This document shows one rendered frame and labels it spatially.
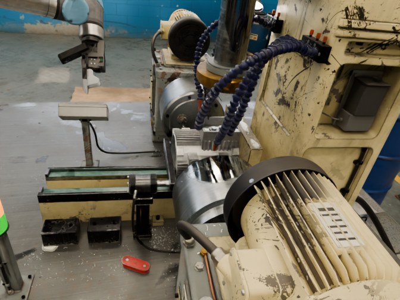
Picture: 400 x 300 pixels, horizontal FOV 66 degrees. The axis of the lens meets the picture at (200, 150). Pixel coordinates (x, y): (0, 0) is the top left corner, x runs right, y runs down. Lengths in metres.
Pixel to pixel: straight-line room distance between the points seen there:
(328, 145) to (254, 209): 0.54
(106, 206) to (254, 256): 0.75
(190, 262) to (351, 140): 0.62
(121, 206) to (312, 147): 0.63
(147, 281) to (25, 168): 0.72
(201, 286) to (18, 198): 0.89
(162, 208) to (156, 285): 0.26
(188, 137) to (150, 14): 5.57
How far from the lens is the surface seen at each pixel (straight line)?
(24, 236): 1.15
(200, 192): 0.73
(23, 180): 1.36
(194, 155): 0.96
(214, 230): 0.62
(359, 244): 0.39
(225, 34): 0.87
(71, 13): 1.17
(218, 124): 1.06
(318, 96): 0.86
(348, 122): 0.98
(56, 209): 1.11
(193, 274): 0.55
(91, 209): 1.10
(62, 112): 1.24
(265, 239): 0.43
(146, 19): 6.49
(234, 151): 0.99
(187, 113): 1.19
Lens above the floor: 1.61
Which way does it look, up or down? 33 degrees down
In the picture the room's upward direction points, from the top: 7 degrees clockwise
